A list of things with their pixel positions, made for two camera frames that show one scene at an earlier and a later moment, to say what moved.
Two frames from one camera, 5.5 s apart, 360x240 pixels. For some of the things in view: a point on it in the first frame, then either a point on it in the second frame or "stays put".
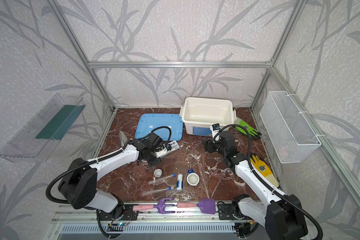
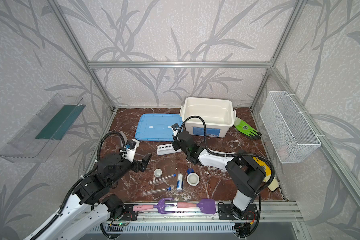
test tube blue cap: (169, 188) stays put
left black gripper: (153, 159) -> (140, 164)
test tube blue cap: (174, 175) stays put
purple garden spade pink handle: (207, 205) stays put
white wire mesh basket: (292, 139) stays put
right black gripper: (211, 146) -> (177, 137)
